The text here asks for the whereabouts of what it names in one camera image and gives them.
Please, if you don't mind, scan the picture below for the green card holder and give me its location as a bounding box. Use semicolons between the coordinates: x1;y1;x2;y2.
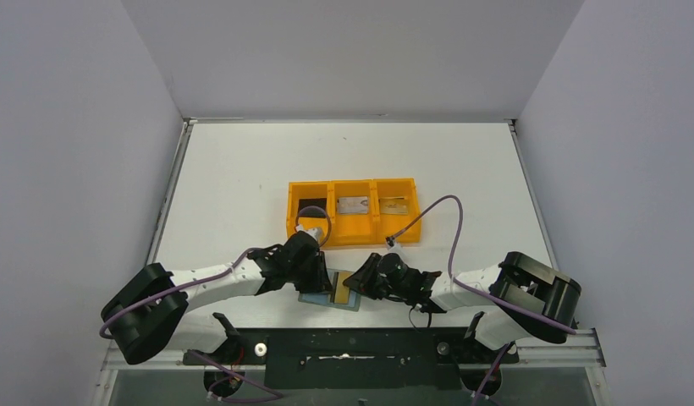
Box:
298;268;361;312

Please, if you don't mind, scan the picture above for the gold card with stripe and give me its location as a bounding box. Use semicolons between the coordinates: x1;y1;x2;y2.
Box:
378;196;409;216

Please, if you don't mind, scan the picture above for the silver VIP card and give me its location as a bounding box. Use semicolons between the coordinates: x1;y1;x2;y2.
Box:
337;196;370;215

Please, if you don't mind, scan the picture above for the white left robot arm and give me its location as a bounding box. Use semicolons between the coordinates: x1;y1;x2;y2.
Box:
99;228;332;365

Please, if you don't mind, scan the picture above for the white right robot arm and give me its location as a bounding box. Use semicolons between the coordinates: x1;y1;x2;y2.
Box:
343;251;582;350

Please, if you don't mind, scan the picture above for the yellow three-compartment bin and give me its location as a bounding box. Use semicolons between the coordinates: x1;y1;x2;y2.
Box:
286;178;421;247

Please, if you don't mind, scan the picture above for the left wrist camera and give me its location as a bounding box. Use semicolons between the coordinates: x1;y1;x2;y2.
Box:
295;224;324;242

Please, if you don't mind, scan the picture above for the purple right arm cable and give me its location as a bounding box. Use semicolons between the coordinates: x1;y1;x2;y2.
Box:
384;195;578;406

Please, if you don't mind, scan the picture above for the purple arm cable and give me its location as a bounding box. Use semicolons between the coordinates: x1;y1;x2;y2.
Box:
384;195;578;406
98;206;333;404

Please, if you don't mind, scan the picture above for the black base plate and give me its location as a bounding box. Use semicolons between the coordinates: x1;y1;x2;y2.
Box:
183;327;519;394

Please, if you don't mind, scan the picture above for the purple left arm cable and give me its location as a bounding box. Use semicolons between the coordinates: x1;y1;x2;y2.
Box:
98;206;333;404

